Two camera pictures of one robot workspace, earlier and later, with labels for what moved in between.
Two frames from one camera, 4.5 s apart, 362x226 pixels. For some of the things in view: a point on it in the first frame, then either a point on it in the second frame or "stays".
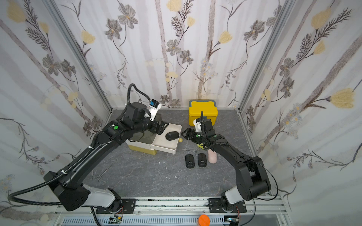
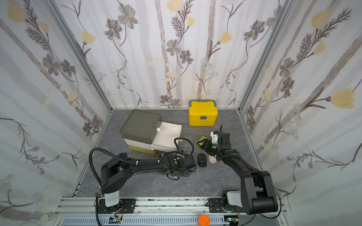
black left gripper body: (145, 125) to (185, 173)
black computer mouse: (201, 160) stays
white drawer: (160, 141) stays
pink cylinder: (212, 156) stays
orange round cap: (204, 220) stays
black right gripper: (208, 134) to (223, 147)
